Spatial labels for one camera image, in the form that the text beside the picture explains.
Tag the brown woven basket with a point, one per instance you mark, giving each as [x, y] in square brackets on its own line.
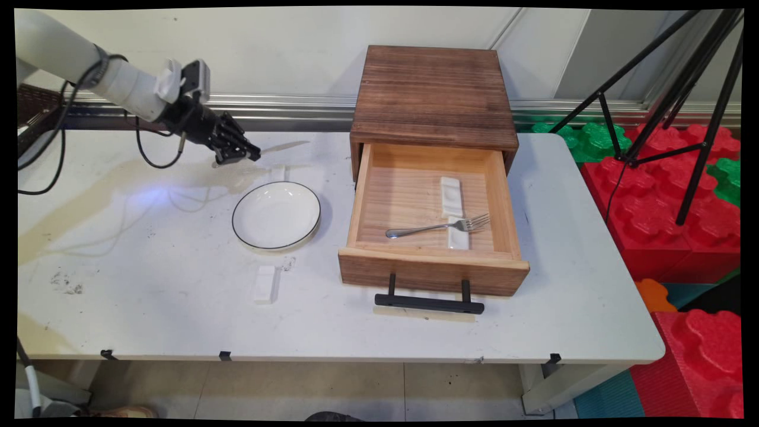
[29, 112]

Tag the silver fork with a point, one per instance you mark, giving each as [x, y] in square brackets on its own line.
[436, 226]

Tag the small clear plastic piece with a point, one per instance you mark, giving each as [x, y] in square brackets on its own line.
[289, 263]

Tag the green foam block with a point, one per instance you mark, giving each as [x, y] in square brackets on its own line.
[584, 139]
[728, 181]

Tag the teal foam floor mat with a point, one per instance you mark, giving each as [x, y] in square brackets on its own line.
[611, 397]

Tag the white ceramic cutlery rest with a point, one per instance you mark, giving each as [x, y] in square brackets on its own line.
[451, 197]
[458, 238]
[264, 283]

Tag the aluminium wall rail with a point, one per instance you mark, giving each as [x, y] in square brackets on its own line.
[308, 110]

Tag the large red foam block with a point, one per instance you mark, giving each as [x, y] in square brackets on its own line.
[658, 213]
[699, 362]

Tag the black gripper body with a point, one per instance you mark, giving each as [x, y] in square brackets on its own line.
[193, 124]

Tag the white plate with black rim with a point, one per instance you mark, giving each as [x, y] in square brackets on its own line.
[276, 214]

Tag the orange foam piece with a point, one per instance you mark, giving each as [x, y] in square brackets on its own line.
[653, 295]

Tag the black tripod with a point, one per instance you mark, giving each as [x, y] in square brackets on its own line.
[682, 83]

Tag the dark wooden drawer cabinet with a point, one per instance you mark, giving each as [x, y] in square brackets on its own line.
[433, 98]

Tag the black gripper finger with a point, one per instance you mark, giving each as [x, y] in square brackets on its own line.
[240, 135]
[228, 153]

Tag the silver table knife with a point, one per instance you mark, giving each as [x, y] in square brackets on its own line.
[284, 147]

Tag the light wooden drawer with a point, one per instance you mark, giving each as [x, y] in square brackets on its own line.
[430, 237]

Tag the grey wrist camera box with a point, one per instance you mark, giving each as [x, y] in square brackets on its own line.
[195, 78]

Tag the white table leg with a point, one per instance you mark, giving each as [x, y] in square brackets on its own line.
[563, 388]

